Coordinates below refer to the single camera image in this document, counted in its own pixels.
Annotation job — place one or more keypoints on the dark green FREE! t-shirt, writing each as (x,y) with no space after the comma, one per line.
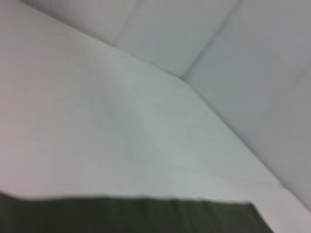
(121,216)

